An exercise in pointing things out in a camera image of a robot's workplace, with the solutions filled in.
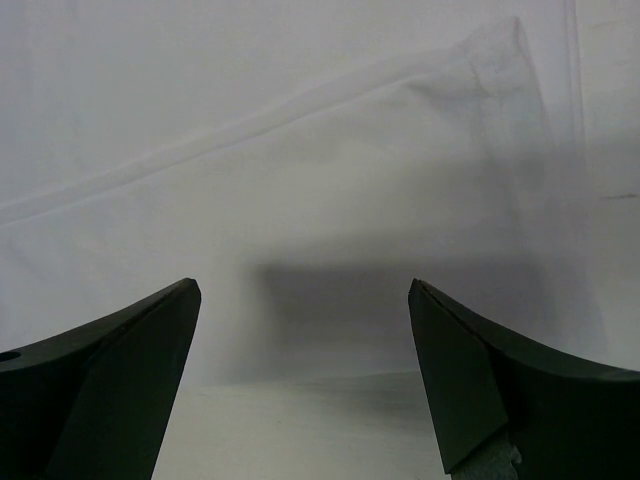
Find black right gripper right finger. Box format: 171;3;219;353
408;280;639;479

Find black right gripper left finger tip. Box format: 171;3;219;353
1;278;201;480

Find white t-shirt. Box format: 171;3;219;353
1;1;639;385

